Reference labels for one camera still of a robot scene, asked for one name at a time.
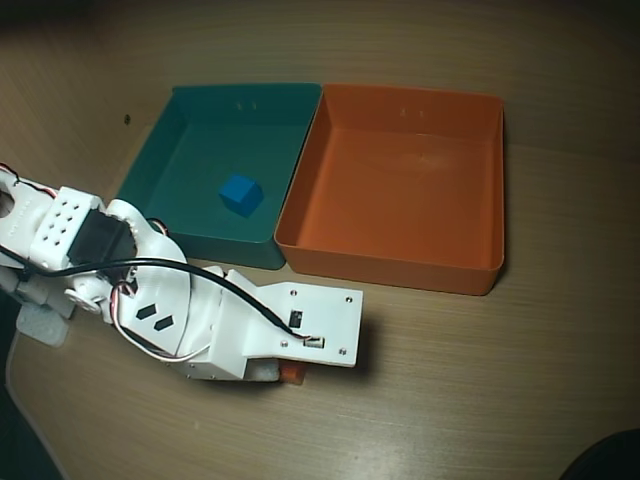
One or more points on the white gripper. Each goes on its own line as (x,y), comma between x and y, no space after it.
(216,364)

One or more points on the orange cube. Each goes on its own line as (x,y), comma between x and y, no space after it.
(294,376)

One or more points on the white arm base clamp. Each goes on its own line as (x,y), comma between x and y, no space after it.
(42,327)

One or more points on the blue cube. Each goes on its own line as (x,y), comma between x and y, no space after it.
(241,194)

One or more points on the teal plastic box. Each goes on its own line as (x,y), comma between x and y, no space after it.
(200,150)

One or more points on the orange plastic plate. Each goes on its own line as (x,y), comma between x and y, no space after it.
(400,200)

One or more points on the black round object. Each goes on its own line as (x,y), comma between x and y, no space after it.
(610,457)

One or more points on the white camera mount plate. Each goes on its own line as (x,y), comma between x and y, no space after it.
(320,320)

